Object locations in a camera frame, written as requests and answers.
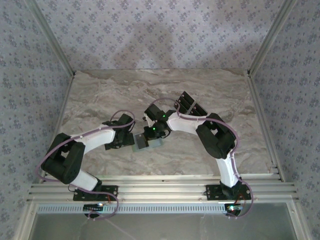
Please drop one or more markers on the small circuit board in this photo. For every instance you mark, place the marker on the small circuit board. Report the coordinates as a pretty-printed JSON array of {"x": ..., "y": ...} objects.
[
  {"x": 92, "y": 207},
  {"x": 233, "y": 208}
]

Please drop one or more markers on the aluminium side rail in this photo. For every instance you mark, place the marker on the aluminium side rail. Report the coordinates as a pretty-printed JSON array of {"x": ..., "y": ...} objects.
[
  {"x": 265, "y": 125},
  {"x": 57, "y": 125}
]

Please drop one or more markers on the aluminium corner post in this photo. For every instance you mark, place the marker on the aluminium corner post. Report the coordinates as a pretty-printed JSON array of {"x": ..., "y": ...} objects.
[
  {"x": 54, "y": 40},
  {"x": 268, "y": 40}
]

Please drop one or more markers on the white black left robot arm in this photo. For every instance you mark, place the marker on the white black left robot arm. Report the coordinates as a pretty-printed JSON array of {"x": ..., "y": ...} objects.
[{"x": 95, "y": 137}]

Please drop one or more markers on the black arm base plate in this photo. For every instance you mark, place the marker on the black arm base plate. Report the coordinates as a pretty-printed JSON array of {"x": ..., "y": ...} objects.
[
  {"x": 111, "y": 191},
  {"x": 212, "y": 192}
]

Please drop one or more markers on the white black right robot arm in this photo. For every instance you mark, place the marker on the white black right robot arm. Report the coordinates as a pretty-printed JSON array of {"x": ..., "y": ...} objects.
[{"x": 228, "y": 170}]

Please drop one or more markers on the aluminium mounting rail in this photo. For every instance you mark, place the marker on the aluminium mounting rail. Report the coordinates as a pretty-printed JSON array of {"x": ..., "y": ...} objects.
[{"x": 162, "y": 190}]

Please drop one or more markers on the aluminium frame leg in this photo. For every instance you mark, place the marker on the aluminium frame leg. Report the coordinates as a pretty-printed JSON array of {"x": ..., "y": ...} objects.
[
  {"x": 300, "y": 222},
  {"x": 25, "y": 222}
]

